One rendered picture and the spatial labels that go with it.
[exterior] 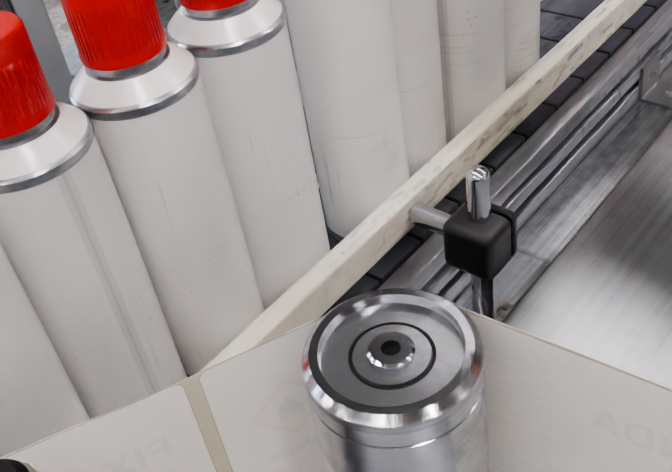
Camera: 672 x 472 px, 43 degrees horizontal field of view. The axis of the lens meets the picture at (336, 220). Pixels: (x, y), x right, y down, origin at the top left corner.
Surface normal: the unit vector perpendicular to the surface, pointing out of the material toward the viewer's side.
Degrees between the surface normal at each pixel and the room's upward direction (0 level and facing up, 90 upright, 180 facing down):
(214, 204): 90
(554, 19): 0
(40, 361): 90
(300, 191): 90
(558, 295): 0
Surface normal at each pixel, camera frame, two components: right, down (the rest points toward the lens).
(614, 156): -0.14, -0.76
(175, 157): 0.52, 0.48
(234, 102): 0.03, 0.63
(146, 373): 0.72, 0.36
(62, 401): 0.98, -0.04
